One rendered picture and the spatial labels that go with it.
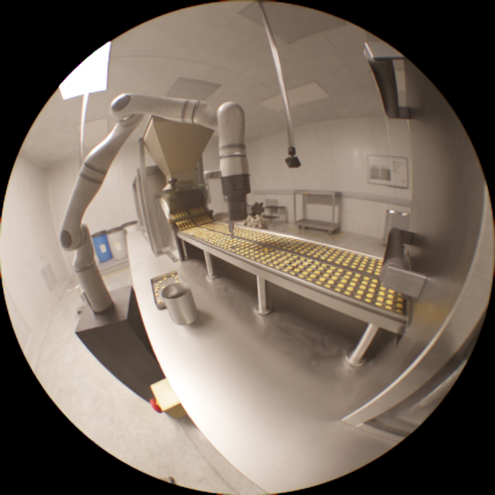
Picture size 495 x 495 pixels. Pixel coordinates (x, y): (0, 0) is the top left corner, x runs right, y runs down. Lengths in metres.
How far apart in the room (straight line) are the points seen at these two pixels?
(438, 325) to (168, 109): 0.57
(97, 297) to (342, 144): 4.40
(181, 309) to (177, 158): 0.69
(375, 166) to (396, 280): 3.84
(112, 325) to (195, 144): 0.85
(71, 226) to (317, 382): 0.71
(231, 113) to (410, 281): 0.46
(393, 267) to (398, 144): 3.94
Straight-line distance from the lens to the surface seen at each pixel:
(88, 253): 0.65
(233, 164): 0.42
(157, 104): 0.50
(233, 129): 0.44
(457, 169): 0.17
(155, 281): 0.73
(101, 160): 0.55
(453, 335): 0.15
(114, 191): 4.46
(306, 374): 0.35
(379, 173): 4.01
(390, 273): 0.23
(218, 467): 1.15
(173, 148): 0.87
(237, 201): 0.42
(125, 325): 0.61
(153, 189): 1.12
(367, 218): 4.10
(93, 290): 0.65
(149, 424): 1.31
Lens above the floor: 1.12
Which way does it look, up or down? 21 degrees down
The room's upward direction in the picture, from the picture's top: 5 degrees counter-clockwise
